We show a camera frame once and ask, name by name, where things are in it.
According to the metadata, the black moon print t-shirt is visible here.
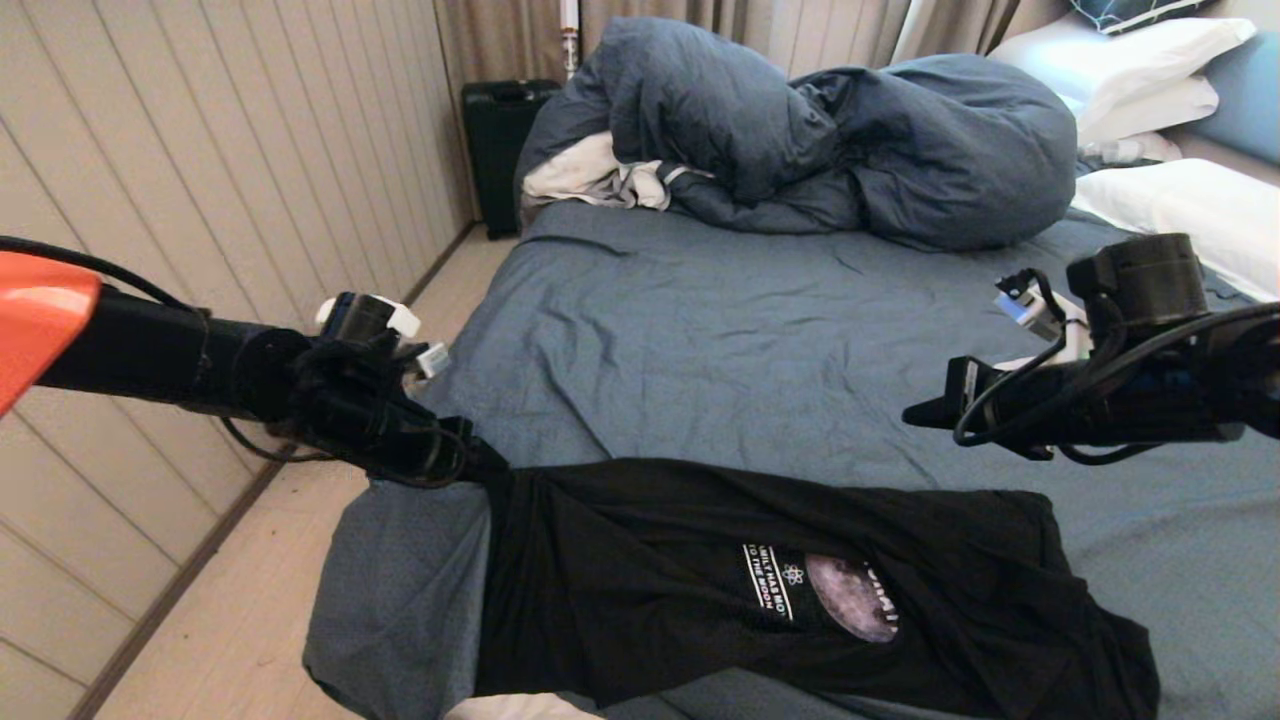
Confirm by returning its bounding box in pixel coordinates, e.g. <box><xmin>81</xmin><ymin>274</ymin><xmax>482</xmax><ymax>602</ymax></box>
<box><xmin>470</xmin><ymin>458</ymin><xmax>1161</xmax><ymax>720</ymax></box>

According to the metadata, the dark patterned cushion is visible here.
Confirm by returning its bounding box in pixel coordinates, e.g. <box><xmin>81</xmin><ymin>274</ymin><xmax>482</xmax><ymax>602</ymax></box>
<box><xmin>1065</xmin><ymin>0</ymin><xmax>1216</xmax><ymax>36</ymax></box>

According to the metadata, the long white pillow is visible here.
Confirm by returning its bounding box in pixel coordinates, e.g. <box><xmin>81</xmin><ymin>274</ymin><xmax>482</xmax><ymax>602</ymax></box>
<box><xmin>1070</xmin><ymin>158</ymin><xmax>1280</xmax><ymax>303</ymax></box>

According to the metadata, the dark blue duvet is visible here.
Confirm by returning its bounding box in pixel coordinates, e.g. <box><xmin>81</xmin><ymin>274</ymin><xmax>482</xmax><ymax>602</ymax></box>
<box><xmin>515</xmin><ymin>15</ymin><xmax>1081</xmax><ymax>253</ymax></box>

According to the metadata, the blue bed sheet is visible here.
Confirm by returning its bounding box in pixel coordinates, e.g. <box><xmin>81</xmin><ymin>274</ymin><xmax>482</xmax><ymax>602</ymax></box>
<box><xmin>303</xmin><ymin>200</ymin><xmax>1280</xmax><ymax>720</ymax></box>

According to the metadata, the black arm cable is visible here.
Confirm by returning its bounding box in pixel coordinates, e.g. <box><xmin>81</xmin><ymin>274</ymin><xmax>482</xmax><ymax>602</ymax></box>
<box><xmin>220</xmin><ymin>415</ymin><xmax>336</xmax><ymax>464</ymax></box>
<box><xmin>952</xmin><ymin>268</ymin><xmax>1280</xmax><ymax>467</ymax></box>

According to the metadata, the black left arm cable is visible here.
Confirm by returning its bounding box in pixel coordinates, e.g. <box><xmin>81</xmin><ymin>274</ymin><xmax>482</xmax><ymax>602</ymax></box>
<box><xmin>220</xmin><ymin>415</ymin><xmax>336</xmax><ymax>464</ymax></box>

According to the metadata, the white mattress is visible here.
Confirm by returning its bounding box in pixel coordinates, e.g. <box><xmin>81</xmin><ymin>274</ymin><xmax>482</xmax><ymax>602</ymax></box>
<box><xmin>445</xmin><ymin>692</ymin><xmax>601</xmax><ymax>720</ymax></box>

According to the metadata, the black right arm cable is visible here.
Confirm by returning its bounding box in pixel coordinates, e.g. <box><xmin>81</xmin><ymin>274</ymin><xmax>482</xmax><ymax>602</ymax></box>
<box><xmin>952</xmin><ymin>268</ymin><xmax>1280</xmax><ymax>467</ymax></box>

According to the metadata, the large white pillow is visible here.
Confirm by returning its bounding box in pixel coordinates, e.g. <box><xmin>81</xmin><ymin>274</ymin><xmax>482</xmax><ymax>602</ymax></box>
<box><xmin>985</xmin><ymin>18</ymin><xmax>1259</xmax><ymax>121</ymax></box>

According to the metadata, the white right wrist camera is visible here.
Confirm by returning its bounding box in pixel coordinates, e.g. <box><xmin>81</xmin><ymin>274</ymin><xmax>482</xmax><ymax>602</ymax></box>
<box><xmin>995</xmin><ymin>270</ymin><xmax>1093</xmax><ymax>371</ymax></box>

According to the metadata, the white crumpled cloth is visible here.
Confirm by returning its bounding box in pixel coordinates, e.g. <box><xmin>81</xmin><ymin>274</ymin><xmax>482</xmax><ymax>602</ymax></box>
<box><xmin>522</xmin><ymin>130</ymin><xmax>716</xmax><ymax>213</ymax></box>

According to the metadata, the beige curtain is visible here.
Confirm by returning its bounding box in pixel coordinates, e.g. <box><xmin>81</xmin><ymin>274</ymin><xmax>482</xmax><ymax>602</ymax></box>
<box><xmin>435</xmin><ymin>0</ymin><xmax>1021</xmax><ymax>96</ymax></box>

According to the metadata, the flat white pillow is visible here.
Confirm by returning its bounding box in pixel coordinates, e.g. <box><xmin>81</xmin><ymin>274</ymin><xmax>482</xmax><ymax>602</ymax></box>
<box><xmin>1075</xmin><ymin>75</ymin><xmax>1221</xmax><ymax>151</ymax></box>

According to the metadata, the black suitcase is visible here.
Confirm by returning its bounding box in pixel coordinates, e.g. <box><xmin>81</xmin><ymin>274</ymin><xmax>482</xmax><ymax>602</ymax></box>
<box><xmin>460</xmin><ymin>80</ymin><xmax>561</xmax><ymax>241</ymax></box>

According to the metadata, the light blue headboard cushion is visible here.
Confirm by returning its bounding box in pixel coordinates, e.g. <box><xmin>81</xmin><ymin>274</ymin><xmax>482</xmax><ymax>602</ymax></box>
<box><xmin>1190</xmin><ymin>30</ymin><xmax>1280</xmax><ymax>166</ymax></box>

